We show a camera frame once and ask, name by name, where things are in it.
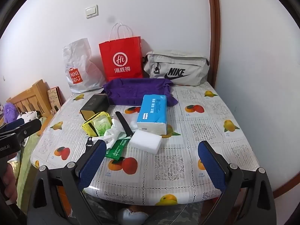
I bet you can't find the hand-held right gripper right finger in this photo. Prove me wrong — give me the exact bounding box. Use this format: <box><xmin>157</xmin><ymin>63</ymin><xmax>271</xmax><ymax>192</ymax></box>
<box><xmin>197</xmin><ymin>140</ymin><xmax>278</xmax><ymax>225</ymax></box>

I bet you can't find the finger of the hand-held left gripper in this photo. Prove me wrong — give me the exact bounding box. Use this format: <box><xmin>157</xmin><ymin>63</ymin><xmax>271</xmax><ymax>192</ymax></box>
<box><xmin>0</xmin><ymin>118</ymin><xmax>26</xmax><ymax>133</ymax></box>
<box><xmin>0</xmin><ymin>118</ymin><xmax>41</xmax><ymax>144</ymax></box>

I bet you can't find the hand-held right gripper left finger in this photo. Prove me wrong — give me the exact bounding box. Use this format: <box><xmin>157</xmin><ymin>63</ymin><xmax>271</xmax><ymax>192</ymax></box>
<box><xmin>27</xmin><ymin>139</ymin><xmax>108</xmax><ymax>225</ymax></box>

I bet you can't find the green toothpaste box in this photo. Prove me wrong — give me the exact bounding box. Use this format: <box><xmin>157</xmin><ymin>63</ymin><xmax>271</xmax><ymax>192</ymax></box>
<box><xmin>105</xmin><ymin>139</ymin><xmax>130</xmax><ymax>158</ymax></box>

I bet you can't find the white glove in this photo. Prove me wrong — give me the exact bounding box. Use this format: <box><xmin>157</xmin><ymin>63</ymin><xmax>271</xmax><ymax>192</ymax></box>
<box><xmin>92</xmin><ymin>114</ymin><xmax>137</xmax><ymax>149</ymax></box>

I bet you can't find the yellow zip pouch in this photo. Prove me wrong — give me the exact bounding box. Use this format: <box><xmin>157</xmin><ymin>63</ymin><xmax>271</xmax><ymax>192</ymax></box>
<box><xmin>82</xmin><ymin>111</ymin><xmax>113</xmax><ymax>137</ymax></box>

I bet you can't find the pale green tissue packet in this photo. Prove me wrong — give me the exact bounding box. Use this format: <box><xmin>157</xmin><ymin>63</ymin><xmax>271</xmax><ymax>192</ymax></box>
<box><xmin>91</xmin><ymin>117</ymin><xmax>113</xmax><ymax>137</ymax></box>

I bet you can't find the black strap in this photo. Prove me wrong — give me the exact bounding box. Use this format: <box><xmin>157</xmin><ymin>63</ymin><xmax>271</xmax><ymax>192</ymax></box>
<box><xmin>115</xmin><ymin>111</ymin><xmax>134</xmax><ymax>138</ymax></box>

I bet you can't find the white sponge block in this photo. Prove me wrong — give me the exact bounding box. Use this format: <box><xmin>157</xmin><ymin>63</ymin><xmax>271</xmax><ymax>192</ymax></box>
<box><xmin>130</xmin><ymin>131</ymin><xmax>163</xmax><ymax>155</ymax></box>

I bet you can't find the purple fabric storage box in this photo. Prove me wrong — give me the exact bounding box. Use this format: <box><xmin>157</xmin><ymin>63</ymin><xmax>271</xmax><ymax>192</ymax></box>
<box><xmin>103</xmin><ymin>78</ymin><xmax>179</xmax><ymax>106</ymax></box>

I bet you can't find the person's left hand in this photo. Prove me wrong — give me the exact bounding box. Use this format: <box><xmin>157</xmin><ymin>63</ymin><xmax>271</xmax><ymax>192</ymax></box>
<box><xmin>0</xmin><ymin>160</ymin><xmax>19</xmax><ymax>207</ymax></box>

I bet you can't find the purple plush toy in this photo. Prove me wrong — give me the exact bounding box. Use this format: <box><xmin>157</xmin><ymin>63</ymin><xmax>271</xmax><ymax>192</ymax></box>
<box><xmin>3</xmin><ymin>103</ymin><xmax>18</xmax><ymax>124</ymax></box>

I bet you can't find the white dotted cloth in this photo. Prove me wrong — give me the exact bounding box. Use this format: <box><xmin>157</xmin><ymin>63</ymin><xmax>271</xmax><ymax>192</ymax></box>
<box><xmin>16</xmin><ymin>111</ymin><xmax>39</xmax><ymax>122</ymax></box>

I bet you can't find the light green cloth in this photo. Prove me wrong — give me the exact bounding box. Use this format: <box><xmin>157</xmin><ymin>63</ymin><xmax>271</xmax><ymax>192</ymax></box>
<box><xmin>14</xmin><ymin>116</ymin><xmax>51</xmax><ymax>193</ymax></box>

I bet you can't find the wooden headboard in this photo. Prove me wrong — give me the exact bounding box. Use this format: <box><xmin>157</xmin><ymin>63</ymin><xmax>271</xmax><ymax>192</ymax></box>
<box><xmin>6</xmin><ymin>80</ymin><xmax>53</xmax><ymax>122</ymax></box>

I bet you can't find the brown patterned book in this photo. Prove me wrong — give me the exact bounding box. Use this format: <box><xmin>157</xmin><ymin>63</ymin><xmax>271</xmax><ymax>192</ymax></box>
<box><xmin>47</xmin><ymin>87</ymin><xmax>62</xmax><ymax>113</ymax></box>

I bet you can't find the black tin box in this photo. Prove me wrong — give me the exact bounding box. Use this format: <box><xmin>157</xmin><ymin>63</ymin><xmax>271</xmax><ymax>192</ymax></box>
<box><xmin>80</xmin><ymin>94</ymin><xmax>109</xmax><ymax>120</ymax></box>

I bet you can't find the white round object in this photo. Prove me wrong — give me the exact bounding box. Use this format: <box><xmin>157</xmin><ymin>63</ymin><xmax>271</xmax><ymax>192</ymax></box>
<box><xmin>117</xmin><ymin>207</ymin><xmax>149</xmax><ymax>225</ymax></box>

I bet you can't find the blue tissue pack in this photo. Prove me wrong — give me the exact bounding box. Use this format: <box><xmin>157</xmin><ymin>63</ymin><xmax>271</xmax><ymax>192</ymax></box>
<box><xmin>136</xmin><ymin>95</ymin><xmax>167</xmax><ymax>134</ymax></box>

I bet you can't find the white plastic shopping bag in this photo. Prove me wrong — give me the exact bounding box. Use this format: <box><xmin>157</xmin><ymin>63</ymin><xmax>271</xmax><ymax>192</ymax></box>
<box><xmin>63</xmin><ymin>38</ymin><xmax>106</xmax><ymax>94</ymax></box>

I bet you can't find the grey waist bag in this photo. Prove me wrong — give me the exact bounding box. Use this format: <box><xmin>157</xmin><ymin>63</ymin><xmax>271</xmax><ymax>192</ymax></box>
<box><xmin>142</xmin><ymin>50</ymin><xmax>210</xmax><ymax>86</ymax></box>

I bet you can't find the red paper bag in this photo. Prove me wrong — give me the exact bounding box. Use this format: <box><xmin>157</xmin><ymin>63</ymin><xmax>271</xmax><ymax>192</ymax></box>
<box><xmin>99</xmin><ymin>22</ymin><xmax>144</xmax><ymax>82</ymax></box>

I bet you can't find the white light switch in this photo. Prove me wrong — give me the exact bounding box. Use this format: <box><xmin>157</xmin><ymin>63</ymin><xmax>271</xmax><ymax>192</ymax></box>
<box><xmin>85</xmin><ymin>5</ymin><xmax>99</xmax><ymax>19</ymax></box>

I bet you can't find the brown wooden door frame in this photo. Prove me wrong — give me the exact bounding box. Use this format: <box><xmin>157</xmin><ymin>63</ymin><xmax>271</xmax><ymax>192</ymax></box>
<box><xmin>206</xmin><ymin>0</ymin><xmax>221</xmax><ymax>91</ymax></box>

